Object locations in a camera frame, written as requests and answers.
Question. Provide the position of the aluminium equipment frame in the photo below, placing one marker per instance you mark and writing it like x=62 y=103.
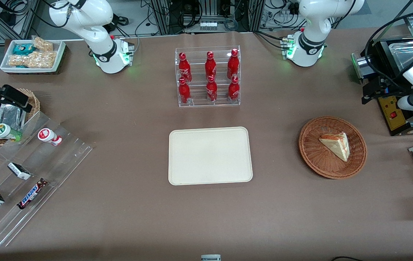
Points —
x=163 y=16

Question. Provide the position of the white label tag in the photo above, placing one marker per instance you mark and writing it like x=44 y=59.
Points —
x=211 y=257

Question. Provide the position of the clear acrylic stepped shelf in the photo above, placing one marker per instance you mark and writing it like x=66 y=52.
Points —
x=46 y=170

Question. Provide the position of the red cola bottle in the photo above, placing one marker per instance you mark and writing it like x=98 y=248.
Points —
x=210 y=65
x=183 y=67
x=211 y=90
x=233 y=90
x=233 y=63
x=184 y=92

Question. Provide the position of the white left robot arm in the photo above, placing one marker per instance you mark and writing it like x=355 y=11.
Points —
x=313 y=21

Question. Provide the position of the triangular sandwich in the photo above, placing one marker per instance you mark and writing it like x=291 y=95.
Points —
x=337 y=145

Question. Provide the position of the beige rectangular tray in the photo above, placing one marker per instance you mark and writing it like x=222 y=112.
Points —
x=210 y=156

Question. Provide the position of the round brown wicker basket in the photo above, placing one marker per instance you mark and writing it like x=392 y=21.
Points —
x=317 y=159

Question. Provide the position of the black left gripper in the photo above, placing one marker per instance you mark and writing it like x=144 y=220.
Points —
x=383 y=88

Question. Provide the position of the clear acrylic bottle rack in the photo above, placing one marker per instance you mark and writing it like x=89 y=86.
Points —
x=199 y=101

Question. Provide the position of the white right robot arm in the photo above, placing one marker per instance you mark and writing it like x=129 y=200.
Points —
x=94 y=36

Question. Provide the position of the teal snack packet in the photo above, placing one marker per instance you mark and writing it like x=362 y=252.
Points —
x=23 y=49

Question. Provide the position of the white rectangular snack tray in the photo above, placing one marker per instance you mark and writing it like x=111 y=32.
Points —
x=59 y=54

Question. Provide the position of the snickers bar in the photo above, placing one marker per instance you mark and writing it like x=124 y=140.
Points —
x=31 y=194

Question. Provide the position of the red capped yogurt bottle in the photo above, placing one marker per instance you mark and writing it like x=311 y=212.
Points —
x=48 y=135

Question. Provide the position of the black food warmer appliance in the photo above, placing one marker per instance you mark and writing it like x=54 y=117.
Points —
x=391 y=116

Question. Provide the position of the white power strip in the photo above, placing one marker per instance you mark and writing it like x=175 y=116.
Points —
x=208 y=26

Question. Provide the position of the clear pack of rice crackers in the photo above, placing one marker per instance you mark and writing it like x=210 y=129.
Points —
x=43 y=44
x=43 y=59
x=17 y=61

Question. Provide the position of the steel food pan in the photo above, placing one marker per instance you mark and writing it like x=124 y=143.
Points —
x=404 y=50

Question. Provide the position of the silver foil package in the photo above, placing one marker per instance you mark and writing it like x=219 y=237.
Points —
x=5 y=116

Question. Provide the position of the green capped yogurt bottle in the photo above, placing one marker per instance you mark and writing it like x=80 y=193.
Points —
x=3 y=130

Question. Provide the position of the small brown wicker basket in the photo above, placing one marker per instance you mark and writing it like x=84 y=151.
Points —
x=34 y=103

